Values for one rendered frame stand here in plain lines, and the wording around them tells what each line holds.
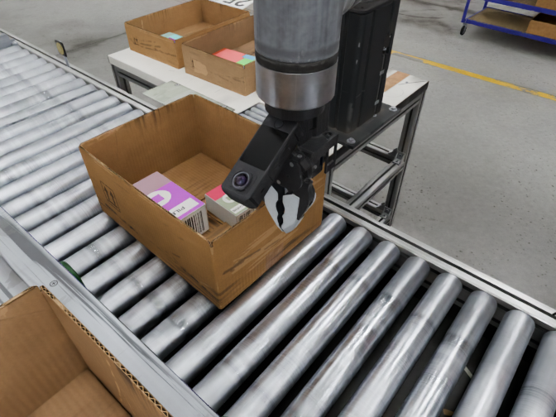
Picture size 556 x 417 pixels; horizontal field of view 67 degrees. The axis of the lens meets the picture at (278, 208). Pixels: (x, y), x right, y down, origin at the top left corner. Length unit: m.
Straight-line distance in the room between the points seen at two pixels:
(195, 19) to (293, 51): 1.55
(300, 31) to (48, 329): 0.39
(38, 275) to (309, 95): 0.47
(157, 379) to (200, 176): 0.58
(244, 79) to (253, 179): 0.89
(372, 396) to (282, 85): 0.47
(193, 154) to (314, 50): 0.69
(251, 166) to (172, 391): 0.28
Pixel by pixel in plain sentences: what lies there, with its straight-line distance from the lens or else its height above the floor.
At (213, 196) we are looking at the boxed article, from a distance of 0.89.
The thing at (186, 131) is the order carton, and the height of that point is 0.84.
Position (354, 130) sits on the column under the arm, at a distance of 1.19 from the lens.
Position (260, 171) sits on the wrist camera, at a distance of 0.48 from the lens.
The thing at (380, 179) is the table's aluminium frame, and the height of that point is 0.44.
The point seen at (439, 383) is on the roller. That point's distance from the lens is 0.73.
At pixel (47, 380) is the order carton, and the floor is 0.92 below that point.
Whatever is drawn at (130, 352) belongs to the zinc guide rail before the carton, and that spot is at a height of 0.89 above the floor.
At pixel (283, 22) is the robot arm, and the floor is 1.24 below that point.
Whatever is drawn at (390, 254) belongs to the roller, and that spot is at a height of 0.75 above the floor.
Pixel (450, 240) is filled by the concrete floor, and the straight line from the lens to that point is 2.05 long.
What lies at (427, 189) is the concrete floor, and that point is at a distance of 2.28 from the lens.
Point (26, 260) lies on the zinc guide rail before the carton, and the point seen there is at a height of 0.89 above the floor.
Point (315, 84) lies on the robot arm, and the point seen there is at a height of 1.18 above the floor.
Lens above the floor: 1.37
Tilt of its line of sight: 42 degrees down
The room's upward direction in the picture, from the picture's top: straight up
